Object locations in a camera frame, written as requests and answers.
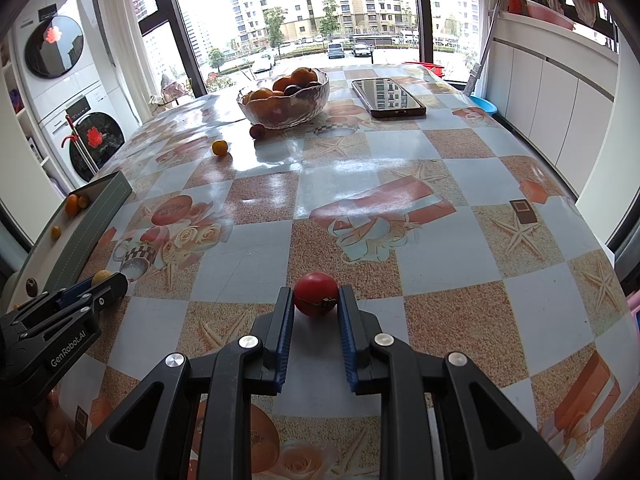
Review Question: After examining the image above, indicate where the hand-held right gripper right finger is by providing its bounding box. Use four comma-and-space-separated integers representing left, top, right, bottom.
337, 286, 573, 480

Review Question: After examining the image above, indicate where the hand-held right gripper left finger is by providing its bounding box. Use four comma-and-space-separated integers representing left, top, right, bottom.
65, 286, 296, 480

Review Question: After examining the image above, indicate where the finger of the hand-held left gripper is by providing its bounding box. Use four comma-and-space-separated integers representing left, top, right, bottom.
4, 281, 97, 329
21, 272, 130, 349

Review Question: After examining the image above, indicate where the white box with grey sides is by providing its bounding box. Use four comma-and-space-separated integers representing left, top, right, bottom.
0, 170, 134, 311

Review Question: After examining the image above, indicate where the person's left hand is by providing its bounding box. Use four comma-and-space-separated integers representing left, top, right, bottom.
46, 390, 79, 467

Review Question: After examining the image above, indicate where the white washing machine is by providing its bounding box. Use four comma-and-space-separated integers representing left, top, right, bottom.
40, 85, 143, 184

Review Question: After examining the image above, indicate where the dried flower bouquet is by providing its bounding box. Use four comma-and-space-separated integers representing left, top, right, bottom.
150, 72, 194, 109

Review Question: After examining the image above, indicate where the clear glass bowl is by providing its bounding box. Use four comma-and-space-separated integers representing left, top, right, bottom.
236, 69, 331, 130

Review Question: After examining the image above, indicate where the black smartphone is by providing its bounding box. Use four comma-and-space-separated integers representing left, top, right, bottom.
351, 77, 427, 120

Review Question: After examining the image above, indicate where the white stacked dryer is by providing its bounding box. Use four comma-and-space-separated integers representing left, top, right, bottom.
12, 0, 108, 106

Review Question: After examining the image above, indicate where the white cabinet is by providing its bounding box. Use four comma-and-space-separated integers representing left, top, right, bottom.
487, 10, 618, 196

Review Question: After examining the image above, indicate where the metal pole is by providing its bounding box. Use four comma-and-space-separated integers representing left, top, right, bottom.
464, 0, 506, 97

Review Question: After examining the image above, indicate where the pink plastic basin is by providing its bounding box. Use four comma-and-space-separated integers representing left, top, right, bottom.
522, 0, 576, 30

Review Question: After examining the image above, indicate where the red-handled mop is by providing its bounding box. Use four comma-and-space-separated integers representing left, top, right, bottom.
60, 115, 101, 174

